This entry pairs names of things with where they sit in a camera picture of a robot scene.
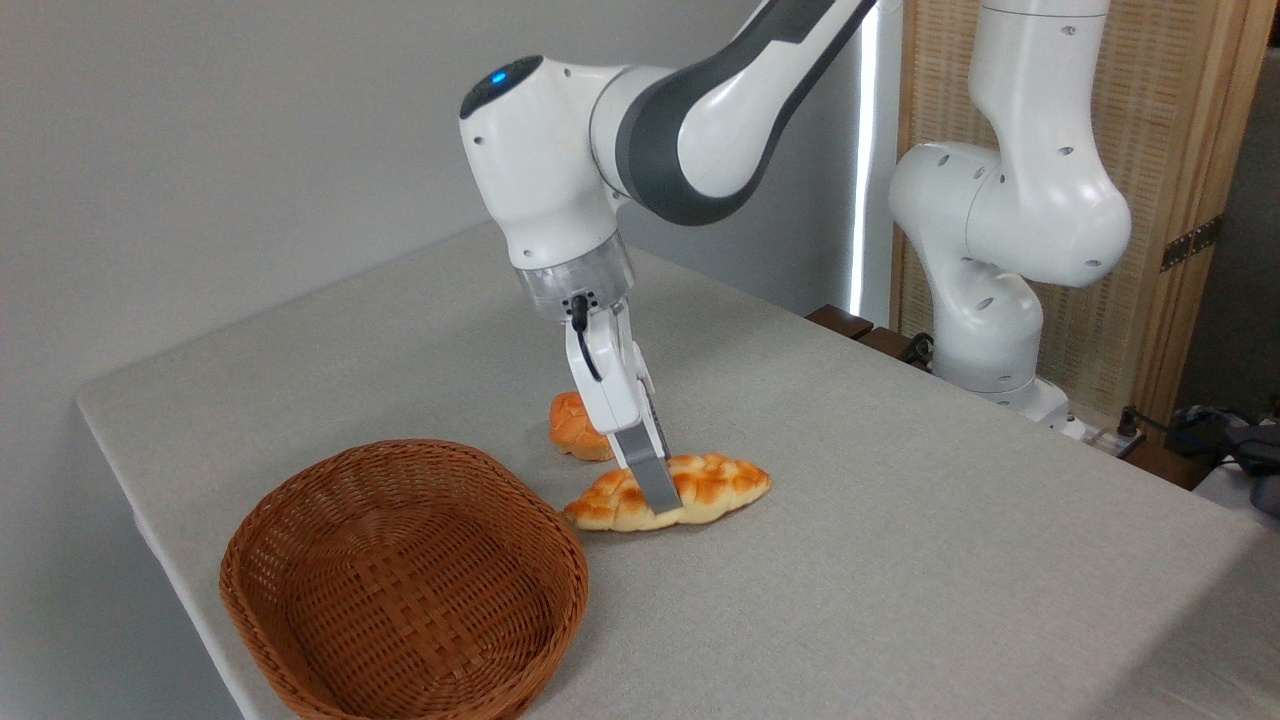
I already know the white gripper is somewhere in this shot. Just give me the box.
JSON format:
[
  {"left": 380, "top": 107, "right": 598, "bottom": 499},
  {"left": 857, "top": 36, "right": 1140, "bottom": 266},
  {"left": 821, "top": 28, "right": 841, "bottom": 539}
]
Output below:
[{"left": 563, "top": 297, "right": 684, "bottom": 514}]

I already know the long braided bread loaf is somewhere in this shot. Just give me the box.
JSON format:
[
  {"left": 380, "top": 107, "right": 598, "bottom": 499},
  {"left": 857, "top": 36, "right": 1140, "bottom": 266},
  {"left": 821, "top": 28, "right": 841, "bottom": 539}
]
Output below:
[{"left": 562, "top": 452, "right": 773, "bottom": 533}]

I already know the small round bread bun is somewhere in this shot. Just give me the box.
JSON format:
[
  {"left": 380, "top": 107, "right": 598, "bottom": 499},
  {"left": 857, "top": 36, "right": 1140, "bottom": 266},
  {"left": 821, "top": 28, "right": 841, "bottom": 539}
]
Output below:
[{"left": 549, "top": 391, "right": 617, "bottom": 462}]

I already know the brown woven wicker basket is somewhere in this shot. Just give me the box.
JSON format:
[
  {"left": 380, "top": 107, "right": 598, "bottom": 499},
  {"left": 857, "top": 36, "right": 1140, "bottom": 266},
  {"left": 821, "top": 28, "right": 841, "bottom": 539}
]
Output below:
[{"left": 219, "top": 439, "right": 590, "bottom": 720}]

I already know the dark brown wooden block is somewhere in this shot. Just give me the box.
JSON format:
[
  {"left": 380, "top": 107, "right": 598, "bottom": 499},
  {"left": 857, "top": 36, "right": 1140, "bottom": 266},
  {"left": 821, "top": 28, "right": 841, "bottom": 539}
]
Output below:
[
  {"left": 858, "top": 326, "right": 933, "bottom": 369},
  {"left": 806, "top": 304, "right": 876, "bottom": 341}
]

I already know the grey tablecloth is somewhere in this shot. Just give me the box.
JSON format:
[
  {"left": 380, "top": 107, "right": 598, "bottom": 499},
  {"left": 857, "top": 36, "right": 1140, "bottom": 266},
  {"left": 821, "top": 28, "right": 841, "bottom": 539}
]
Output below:
[{"left": 75, "top": 220, "right": 1280, "bottom": 720}]

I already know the white power strip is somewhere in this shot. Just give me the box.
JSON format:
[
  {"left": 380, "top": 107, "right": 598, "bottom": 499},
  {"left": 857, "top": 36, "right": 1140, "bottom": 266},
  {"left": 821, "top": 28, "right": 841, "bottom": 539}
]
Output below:
[{"left": 1082, "top": 424, "right": 1147, "bottom": 460}]

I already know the metal screen hinge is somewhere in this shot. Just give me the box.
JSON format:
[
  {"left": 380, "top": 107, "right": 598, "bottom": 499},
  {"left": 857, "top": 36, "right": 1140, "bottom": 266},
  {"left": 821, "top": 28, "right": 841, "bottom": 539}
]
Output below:
[{"left": 1160, "top": 215, "right": 1223, "bottom": 273}]

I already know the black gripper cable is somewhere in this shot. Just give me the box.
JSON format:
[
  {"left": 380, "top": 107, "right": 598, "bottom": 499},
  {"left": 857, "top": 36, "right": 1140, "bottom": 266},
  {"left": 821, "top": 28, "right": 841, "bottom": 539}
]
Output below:
[{"left": 567, "top": 292, "right": 605, "bottom": 385}]

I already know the black bundle of cables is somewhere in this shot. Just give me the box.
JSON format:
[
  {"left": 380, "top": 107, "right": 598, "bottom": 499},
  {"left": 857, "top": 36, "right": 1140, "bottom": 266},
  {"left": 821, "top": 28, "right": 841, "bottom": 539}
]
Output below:
[{"left": 1130, "top": 398, "right": 1280, "bottom": 518}]

